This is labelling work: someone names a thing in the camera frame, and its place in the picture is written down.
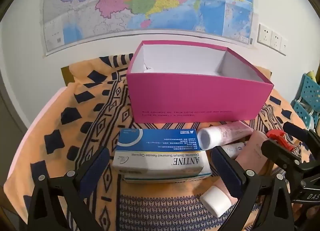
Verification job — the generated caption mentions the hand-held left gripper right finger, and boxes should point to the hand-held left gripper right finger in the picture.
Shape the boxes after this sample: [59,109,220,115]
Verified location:
[211,146,294,231]

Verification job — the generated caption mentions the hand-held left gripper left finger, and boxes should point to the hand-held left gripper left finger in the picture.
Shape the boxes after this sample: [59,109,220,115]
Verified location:
[27,147,110,231]

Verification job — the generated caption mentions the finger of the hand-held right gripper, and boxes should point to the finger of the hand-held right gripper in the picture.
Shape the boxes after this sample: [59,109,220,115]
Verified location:
[283,121,320,156]
[261,139,309,171]

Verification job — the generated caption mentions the red corkscrew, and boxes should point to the red corkscrew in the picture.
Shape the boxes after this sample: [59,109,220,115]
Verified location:
[266,129,295,151]

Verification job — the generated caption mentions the pink tube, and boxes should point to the pink tube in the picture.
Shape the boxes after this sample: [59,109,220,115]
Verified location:
[199,131,272,218]

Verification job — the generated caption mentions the teal and white medicine box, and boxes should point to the teal and white medicine box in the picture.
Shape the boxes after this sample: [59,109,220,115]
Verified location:
[124,172,213,184]

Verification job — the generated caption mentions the blue and white medicine box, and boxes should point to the blue and white medicine box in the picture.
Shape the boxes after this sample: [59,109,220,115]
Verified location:
[112,128,212,179]

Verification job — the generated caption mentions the pink cardboard box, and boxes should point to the pink cardboard box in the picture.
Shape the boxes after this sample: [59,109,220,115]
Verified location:
[126,41,275,124]

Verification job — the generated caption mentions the small white tube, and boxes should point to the small white tube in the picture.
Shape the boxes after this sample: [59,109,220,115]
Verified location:
[221,142,248,159]

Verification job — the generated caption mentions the pink bottle with white cap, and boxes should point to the pink bottle with white cap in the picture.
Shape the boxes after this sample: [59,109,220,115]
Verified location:
[197,121,253,151]

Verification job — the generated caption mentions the blue perforated rack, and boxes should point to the blue perforated rack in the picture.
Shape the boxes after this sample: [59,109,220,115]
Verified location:
[291,73,320,127]

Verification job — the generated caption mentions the orange patterned cloth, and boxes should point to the orange patterned cloth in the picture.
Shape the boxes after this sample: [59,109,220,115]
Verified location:
[4,53,320,231]

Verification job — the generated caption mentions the white wall switch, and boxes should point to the white wall switch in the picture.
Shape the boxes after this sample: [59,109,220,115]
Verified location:
[279,38,288,55]

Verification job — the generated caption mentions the white wall socket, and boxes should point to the white wall socket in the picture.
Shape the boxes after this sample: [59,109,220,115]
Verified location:
[257,24,273,46]
[270,31,282,51]

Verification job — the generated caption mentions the wall map poster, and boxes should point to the wall map poster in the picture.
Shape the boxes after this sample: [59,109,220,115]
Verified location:
[40,0,258,57]

